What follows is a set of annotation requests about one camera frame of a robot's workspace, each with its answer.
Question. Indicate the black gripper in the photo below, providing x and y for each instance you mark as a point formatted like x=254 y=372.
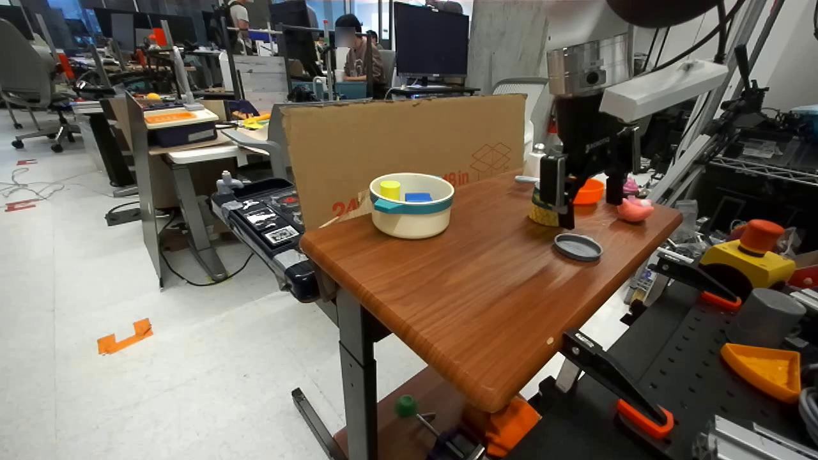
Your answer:
x=582 y=119

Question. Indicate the grey round plastic lid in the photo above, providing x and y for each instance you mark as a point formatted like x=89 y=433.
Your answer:
x=579 y=246

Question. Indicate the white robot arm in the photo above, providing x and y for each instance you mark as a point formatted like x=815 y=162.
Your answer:
x=579 y=67

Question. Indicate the white shaker bottle grey cap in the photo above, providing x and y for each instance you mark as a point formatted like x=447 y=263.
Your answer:
x=536 y=162

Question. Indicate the pink plush toy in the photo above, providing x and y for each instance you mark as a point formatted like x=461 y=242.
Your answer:
x=635 y=210

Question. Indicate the yellow corn can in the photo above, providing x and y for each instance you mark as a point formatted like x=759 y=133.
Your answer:
x=536 y=217

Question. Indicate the white panel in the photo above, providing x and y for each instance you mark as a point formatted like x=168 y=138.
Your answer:
x=502 y=46

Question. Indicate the wooden table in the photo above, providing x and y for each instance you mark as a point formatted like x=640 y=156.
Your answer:
x=475 y=290

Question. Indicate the blue toy block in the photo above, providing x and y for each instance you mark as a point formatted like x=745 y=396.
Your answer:
x=418 y=197

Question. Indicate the yellow emergency stop button box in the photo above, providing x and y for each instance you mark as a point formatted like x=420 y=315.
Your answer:
x=750 y=258

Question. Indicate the yellow toy block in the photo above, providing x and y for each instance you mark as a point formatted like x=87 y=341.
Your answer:
x=388 y=189

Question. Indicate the black perforated breadboard table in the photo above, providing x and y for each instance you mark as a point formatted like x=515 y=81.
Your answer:
x=681 y=359

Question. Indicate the black monitor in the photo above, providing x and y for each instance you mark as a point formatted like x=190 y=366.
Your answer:
x=429 y=41

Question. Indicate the brown cardboard board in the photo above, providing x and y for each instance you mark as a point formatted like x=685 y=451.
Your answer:
x=384 y=136

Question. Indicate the light grey cylinder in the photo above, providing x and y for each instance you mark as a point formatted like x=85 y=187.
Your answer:
x=767 y=315

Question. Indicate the seated person dark hair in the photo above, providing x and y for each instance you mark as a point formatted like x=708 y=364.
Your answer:
x=358 y=54

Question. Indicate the orange plastic wedge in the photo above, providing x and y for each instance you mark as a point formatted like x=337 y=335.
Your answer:
x=767 y=372

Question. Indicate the green knob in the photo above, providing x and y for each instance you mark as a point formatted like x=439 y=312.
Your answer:
x=406 y=408

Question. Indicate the black equipment tray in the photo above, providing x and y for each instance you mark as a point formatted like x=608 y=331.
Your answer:
x=263 y=221

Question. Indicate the grey desk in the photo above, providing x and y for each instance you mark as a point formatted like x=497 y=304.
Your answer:
x=182 y=170

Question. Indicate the orange topped device box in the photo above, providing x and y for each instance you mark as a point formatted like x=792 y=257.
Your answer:
x=179 y=124

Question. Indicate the orange floor tape marker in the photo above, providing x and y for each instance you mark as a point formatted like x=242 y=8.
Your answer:
x=122 y=341

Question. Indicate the grey swivel chair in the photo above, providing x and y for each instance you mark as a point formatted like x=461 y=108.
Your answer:
x=28 y=77

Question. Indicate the grey wrist camera bar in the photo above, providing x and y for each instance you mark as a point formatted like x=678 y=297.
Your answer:
x=664 y=91

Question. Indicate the black metal equipment frame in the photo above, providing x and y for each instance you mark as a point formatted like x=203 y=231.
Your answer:
x=756 y=170

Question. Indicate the orange plastic bracket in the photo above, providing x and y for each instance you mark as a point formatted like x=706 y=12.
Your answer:
x=511 y=426

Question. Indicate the aluminium extrusion rail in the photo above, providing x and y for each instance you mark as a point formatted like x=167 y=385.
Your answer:
x=750 y=437

